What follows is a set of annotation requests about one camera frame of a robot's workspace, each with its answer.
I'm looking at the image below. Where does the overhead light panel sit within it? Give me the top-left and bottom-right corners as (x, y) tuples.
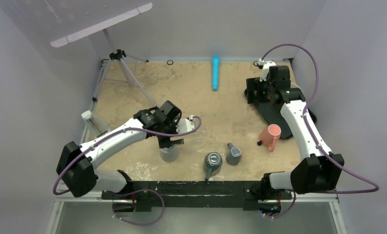
(50, 0), (153, 48)

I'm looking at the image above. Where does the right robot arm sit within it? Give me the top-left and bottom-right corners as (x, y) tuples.
(244, 61), (344, 199)

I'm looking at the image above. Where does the pink mug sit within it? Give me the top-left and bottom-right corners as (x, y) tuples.
(257, 124), (281, 152)

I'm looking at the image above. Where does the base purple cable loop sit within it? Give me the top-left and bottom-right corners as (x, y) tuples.
(112, 185), (166, 226)

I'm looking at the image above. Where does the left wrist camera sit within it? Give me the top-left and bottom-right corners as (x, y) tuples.
(176, 116), (196, 134)

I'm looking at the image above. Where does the light grey mug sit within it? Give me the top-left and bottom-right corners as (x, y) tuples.
(160, 147), (179, 162)

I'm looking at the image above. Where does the tripod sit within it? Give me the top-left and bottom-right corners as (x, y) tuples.
(92, 49), (157, 107)

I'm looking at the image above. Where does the aluminium frame rail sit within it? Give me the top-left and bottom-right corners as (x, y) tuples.
(46, 193), (347, 234)

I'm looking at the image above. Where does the dark blue-grey mug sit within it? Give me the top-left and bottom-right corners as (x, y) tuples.
(203, 152), (223, 182)

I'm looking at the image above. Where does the slate blue mug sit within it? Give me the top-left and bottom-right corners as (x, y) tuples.
(226, 142), (242, 166)

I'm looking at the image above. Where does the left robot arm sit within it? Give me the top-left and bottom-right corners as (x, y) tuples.
(53, 101), (183, 199)

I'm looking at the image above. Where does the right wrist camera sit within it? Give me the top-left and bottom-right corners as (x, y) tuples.
(257, 58), (276, 82)

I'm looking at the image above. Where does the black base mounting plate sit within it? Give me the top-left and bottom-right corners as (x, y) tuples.
(101, 181), (292, 212)

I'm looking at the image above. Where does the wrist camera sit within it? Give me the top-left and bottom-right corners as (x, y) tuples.
(176, 116), (196, 134)
(257, 58), (276, 82)

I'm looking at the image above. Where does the blue cylinder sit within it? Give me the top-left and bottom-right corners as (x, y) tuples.
(212, 56), (220, 91)

